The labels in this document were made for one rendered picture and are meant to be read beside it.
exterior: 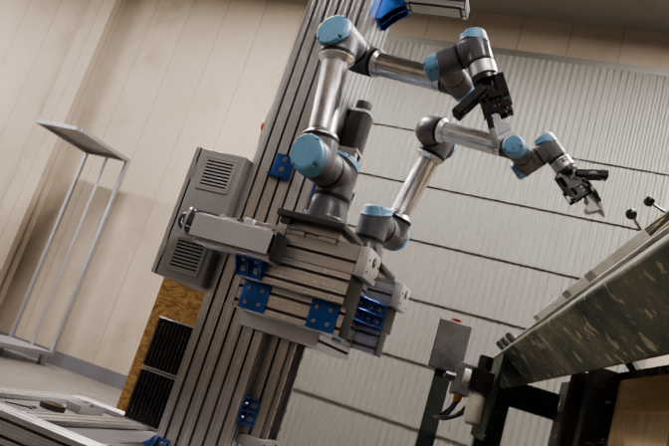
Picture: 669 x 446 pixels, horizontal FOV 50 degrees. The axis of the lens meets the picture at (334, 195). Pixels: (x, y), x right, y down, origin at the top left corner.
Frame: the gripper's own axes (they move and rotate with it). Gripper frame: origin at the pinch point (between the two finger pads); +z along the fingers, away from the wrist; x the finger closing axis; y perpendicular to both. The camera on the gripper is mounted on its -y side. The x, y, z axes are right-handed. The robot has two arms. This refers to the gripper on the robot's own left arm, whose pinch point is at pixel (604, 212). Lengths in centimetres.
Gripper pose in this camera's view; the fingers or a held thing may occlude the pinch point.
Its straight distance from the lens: 268.1
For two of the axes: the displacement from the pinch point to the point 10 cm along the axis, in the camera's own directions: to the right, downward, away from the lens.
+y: -8.8, 4.6, -1.0
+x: -0.8, -3.6, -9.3
